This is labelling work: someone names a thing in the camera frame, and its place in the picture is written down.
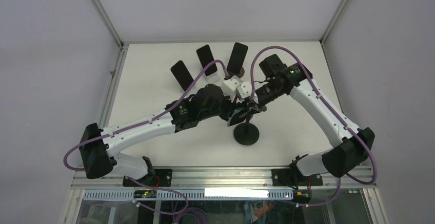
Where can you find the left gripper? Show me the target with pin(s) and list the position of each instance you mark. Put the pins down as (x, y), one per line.
(225, 115)

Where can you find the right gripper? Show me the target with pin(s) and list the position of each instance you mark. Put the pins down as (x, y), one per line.
(259, 102)

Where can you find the white folding phone stand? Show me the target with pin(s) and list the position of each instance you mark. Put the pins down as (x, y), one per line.
(212, 78)

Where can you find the black phone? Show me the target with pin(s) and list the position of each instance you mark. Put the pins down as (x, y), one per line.
(205, 56)
(182, 75)
(239, 115)
(237, 57)

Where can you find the black tall clamp stand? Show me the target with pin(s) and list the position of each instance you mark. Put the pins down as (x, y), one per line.
(246, 133)

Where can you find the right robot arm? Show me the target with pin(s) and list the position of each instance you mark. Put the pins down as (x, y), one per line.
(349, 142)

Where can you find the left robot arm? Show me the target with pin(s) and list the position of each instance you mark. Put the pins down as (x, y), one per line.
(104, 154)

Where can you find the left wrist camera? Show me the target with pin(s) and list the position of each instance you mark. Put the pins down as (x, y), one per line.
(231, 86)

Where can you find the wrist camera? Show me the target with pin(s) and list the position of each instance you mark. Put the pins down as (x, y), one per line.
(231, 86)
(244, 91)

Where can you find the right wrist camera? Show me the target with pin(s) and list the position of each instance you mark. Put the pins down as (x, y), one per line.
(244, 91)

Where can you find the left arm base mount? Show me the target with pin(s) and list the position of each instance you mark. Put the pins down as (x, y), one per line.
(153, 178)

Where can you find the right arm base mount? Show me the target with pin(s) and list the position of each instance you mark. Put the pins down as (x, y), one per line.
(288, 177)

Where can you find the aluminium frame rail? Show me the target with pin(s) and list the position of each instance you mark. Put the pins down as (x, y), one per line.
(220, 177)

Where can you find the white slotted cable duct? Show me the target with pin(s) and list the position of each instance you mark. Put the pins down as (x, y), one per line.
(199, 194)

